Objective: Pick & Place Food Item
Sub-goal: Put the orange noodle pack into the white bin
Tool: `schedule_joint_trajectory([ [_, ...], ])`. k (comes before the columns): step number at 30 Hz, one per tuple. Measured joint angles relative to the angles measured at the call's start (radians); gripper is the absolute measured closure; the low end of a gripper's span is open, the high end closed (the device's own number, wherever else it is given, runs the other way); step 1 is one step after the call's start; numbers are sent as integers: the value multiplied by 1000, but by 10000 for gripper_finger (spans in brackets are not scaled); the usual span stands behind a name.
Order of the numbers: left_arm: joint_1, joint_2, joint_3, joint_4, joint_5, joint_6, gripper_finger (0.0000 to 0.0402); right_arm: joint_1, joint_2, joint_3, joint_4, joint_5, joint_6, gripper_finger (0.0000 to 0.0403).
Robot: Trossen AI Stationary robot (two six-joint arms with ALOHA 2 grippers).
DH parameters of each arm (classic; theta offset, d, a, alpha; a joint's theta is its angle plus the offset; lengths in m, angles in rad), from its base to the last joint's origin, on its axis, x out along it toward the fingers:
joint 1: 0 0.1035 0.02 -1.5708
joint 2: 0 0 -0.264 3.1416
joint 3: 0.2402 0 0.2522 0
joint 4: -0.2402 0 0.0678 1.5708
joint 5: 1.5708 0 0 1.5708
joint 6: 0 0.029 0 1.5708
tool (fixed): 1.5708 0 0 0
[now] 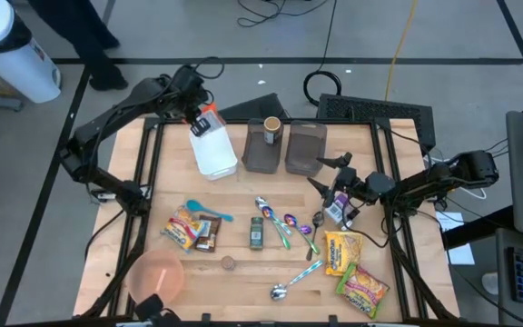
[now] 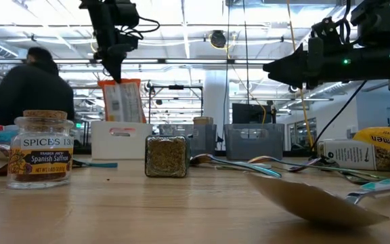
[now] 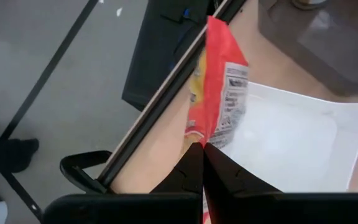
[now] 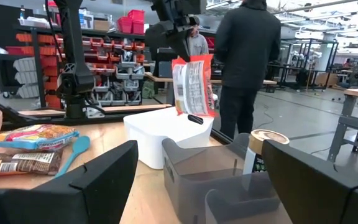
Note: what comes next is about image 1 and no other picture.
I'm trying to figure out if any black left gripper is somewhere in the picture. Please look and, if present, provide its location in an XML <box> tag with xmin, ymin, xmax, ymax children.
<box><xmin>173</xmin><ymin>67</ymin><xmax>216</xmax><ymax>127</ymax></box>

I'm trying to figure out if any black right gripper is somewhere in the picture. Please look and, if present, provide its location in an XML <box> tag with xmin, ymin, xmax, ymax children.
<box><xmin>306</xmin><ymin>153</ymin><xmax>368</xmax><ymax>208</ymax></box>

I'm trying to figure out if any orange ramen noodle packet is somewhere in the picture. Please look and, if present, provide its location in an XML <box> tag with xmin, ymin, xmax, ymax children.
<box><xmin>189</xmin><ymin>102</ymin><xmax>227</xmax><ymax>138</ymax></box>

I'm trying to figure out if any small purple iridescent spoon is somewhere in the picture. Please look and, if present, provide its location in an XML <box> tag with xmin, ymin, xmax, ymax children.
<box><xmin>281</xmin><ymin>221</ymin><xmax>313</xmax><ymax>236</ymax></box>

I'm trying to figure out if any iridescent spoon green handle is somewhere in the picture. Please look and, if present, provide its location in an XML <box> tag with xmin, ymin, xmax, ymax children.
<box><xmin>261</xmin><ymin>204</ymin><xmax>291</xmax><ymax>249</ymax></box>
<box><xmin>283</xmin><ymin>213</ymin><xmax>321</xmax><ymax>256</ymax></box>

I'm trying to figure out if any green spice jar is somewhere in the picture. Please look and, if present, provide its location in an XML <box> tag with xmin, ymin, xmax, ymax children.
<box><xmin>249</xmin><ymin>216</ymin><xmax>265</xmax><ymax>252</ymax></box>

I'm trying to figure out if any teal plastic spoon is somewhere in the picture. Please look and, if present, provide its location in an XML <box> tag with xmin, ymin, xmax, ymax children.
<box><xmin>183</xmin><ymin>199</ymin><xmax>234</xmax><ymax>223</ymax></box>

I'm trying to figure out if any yellow red ramen packet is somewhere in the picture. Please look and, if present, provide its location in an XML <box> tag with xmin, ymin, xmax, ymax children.
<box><xmin>160</xmin><ymin>207</ymin><xmax>204</xmax><ymax>253</ymax></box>

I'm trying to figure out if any brown snack bar packet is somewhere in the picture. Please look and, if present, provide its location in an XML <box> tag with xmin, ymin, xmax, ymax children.
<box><xmin>193</xmin><ymin>213</ymin><xmax>222</xmax><ymax>253</ymax></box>

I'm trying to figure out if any silver spoon teal striped handle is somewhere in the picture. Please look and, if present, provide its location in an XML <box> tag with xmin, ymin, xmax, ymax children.
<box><xmin>252</xmin><ymin>193</ymin><xmax>291</xmax><ymax>236</ymax></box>
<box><xmin>269</xmin><ymin>260</ymin><xmax>324</xmax><ymax>302</ymax></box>

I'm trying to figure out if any translucent grey plastic bin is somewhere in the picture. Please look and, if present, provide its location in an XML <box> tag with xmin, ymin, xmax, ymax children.
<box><xmin>283</xmin><ymin>120</ymin><xmax>329</xmax><ymax>177</ymax></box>
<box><xmin>241</xmin><ymin>120</ymin><xmax>283</xmax><ymax>176</ymax></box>

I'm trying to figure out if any large purple-lid spice jar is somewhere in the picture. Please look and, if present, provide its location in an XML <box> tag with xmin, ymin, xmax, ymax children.
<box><xmin>323</xmin><ymin>193</ymin><xmax>361</xmax><ymax>232</ymax></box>

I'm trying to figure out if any plain dark silver spoon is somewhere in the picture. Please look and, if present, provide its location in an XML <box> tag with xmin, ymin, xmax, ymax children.
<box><xmin>305</xmin><ymin>211</ymin><xmax>326</xmax><ymax>262</ymax></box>

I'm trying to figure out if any white plastic bin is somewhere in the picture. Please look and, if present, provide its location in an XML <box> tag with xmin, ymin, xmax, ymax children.
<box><xmin>188</xmin><ymin>121</ymin><xmax>239</xmax><ymax>182</ymax></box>

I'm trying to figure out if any black wedge-shaped box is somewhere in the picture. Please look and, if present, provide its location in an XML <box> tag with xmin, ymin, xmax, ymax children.
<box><xmin>218</xmin><ymin>93</ymin><xmax>290</xmax><ymax>121</ymax></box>

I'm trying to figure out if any yellow ramen noodle packet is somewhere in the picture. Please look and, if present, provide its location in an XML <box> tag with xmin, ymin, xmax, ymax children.
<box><xmin>323</xmin><ymin>230</ymin><xmax>364</xmax><ymax>277</ymax></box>

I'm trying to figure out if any black mesh computer case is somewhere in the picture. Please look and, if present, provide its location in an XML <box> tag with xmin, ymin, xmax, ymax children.
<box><xmin>316</xmin><ymin>93</ymin><xmax>437</xmax><ymax>154</ymax></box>

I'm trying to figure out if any green-edged ramen noodle packet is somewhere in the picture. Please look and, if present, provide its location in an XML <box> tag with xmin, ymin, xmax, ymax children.
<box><xmin>335</xmin><ymin>263</ymin><xmax>390</xmax><ymax>320</ymax></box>

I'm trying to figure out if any white paper sheet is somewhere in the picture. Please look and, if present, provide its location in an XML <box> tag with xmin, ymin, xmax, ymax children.
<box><xmin>436</xmin><ymin>211</ymin><xmax>476</xmax><ymax>267</ymax></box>

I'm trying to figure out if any pink translucent plastic bowl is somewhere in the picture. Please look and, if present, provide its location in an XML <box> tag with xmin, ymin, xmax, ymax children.
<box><xmin>124</xmin><ymin>248</ymin><xmax>186</xmax><ymax>309</ymax></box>

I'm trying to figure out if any white trash can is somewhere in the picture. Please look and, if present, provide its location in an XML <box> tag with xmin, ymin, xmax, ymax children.
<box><xmin>0</xmin><ymin>0</ymin><xmax>63</xmax><ymax>104</ymax></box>

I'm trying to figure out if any white computer mouse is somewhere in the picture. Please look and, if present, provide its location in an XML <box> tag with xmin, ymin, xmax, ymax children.
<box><xmin>481</xmin><ymin>271</ymin><xmax>500</xmax><ymax>296</ymax></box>

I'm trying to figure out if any black metal table frame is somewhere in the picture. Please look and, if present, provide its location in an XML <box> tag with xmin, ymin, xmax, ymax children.
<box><xmin>78</xmin><ymin>102</ymin><xmax>461</xmax><ymax>327</ymax></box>

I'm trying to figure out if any black coiled floor cable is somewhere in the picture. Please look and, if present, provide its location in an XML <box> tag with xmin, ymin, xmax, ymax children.
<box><xmin>302</xmin><ymin>0</ymin><xmax>342</xmax><ymax>108</ymax></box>

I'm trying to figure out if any loose black floor cable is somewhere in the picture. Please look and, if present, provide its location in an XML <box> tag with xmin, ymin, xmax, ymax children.
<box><xmin>236</xmin><ymin>0</ymin><xmax>335</xmax><ymax>28</ymax></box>

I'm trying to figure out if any yellow cable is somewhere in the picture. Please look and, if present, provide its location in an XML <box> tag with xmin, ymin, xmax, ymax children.
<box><xmin>383</xmin><ymin>0</ymin><xmax>419</xmax><ymax>102</ymax></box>

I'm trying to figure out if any white cable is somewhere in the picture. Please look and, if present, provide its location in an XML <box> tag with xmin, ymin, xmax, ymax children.
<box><xmin>424</xmin><ymin>154</ymin><xmax>488</xmax><ymax>201</ymax></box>

